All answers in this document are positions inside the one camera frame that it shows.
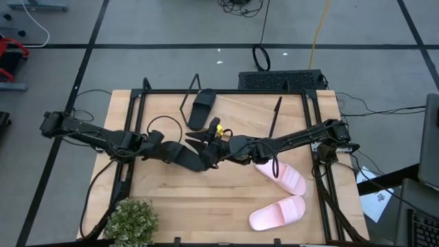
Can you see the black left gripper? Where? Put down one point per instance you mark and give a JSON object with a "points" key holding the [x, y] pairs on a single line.
{"points": [[156, 149]]}

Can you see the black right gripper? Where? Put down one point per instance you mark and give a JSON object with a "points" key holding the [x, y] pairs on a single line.
{"points": [[214, 151]]}

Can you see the black rubber slide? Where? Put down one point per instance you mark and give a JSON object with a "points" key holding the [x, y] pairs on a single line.
{"points": [[202, 109], [185, 156]]}

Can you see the pink rubber slide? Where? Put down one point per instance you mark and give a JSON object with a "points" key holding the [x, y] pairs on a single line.
{"points": [[278, 212], [284, 178]]}

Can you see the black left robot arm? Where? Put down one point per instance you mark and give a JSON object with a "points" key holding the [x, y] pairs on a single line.
{"points": [[103, 137]]}

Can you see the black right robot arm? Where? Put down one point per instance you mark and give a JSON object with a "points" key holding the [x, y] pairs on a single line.
{"points": [[295, 137]]}

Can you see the yellow tag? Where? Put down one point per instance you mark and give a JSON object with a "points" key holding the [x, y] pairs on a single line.
{"points": [[219, 130]]}

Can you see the green artificial plant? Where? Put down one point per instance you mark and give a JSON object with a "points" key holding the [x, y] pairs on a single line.
{"points": [[132, 223]]}

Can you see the black computer tower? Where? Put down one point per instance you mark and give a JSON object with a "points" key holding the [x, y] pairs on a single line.
{"points": [[281, 80]]}

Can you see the black chair base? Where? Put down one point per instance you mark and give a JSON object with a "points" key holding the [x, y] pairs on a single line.
{"points": [[4, 121]]}

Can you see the grey table foot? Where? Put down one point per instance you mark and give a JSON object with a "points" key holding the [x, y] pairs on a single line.
{"points": [[13, 86], [37, 5]]}

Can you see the red cart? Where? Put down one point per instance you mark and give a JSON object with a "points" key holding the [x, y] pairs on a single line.
{"points": [[10, 42]]}

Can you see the white paper sheet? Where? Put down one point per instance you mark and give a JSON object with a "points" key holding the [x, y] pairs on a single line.
{"points": [[375, 199]]}

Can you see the black desk edge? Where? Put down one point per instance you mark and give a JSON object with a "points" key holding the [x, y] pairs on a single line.
{"points": [[387, 180]]}

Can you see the grey monitor back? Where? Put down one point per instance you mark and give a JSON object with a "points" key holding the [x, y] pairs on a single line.
{"points": [[430, 144]]}

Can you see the black keyboard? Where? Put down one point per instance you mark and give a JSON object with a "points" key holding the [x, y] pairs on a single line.
{"points": [[425, 230]]}

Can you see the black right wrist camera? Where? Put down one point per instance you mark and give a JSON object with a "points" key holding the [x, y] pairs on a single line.
{"points": [[214, 125]]}

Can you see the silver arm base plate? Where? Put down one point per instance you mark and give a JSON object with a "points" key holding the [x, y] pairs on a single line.
{"points": [[99, 150], [344, 148]]}

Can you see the black aluminium rig frame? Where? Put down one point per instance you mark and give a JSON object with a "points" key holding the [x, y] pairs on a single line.
{"points": [[164, 91]]}

